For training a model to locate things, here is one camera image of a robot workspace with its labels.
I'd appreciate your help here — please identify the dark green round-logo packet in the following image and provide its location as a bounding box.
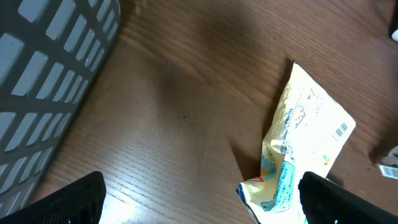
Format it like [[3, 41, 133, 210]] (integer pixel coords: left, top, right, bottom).
[[379, 146, 398, 179]]

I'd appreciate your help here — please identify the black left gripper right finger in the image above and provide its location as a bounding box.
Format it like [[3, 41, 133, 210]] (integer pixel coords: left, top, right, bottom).
[[298, 172, 397, 224]]

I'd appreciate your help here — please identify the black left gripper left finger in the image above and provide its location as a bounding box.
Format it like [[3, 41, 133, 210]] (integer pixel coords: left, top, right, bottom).
[[1, 171, 106, 224]]

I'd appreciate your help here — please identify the grey plastic mesh basket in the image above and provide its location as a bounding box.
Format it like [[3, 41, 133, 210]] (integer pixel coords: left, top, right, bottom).
[[1, 0, 121, 217]]

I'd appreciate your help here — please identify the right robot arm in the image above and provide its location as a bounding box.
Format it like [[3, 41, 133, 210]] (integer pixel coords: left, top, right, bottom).
[[388, 1, 398, 42]]

